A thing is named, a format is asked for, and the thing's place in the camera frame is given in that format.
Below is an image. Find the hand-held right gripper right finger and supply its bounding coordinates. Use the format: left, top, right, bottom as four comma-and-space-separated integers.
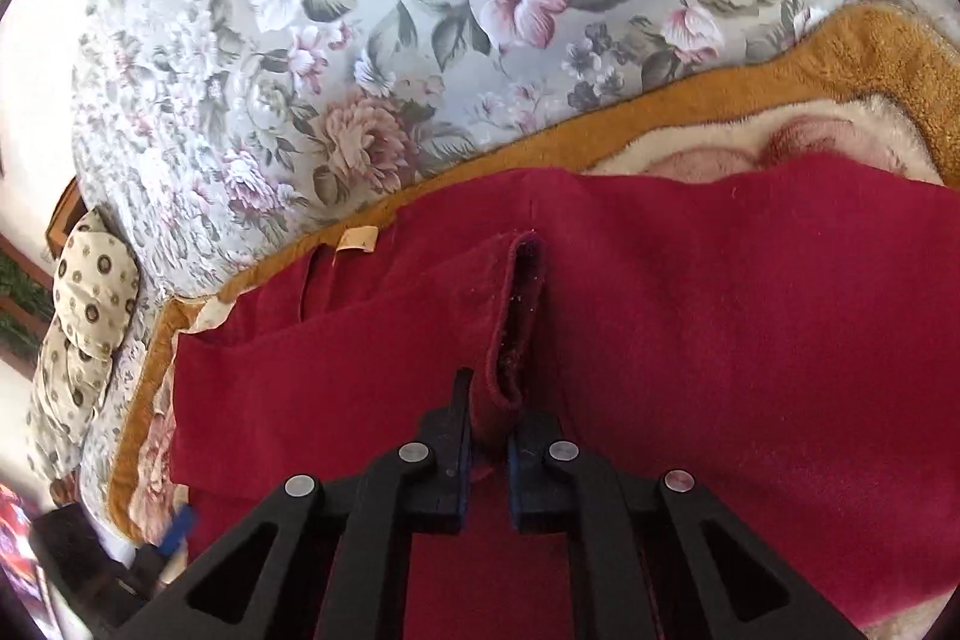
507, 409, 867, 640

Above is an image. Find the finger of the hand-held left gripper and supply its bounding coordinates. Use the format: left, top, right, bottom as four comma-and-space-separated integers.
160, 503, 199, 557

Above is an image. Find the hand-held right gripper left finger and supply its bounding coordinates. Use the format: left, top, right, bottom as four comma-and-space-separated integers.
112, 368, 475, 640

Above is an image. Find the dark red fleece garment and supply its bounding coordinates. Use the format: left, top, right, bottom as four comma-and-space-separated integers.
171, 166, 960, 640

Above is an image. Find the colourful printed cloth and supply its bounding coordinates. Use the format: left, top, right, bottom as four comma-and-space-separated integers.
0, 481, 40, 615

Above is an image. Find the cream cushion with round print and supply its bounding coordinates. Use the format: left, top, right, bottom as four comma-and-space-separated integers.
26, 209, 143, 483

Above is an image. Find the orange and cream plush blanket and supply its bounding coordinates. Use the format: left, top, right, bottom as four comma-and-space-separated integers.
105, 2, 960, 640

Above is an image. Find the wooden frame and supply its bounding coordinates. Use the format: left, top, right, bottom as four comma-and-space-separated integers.
43, 175, 82, 260

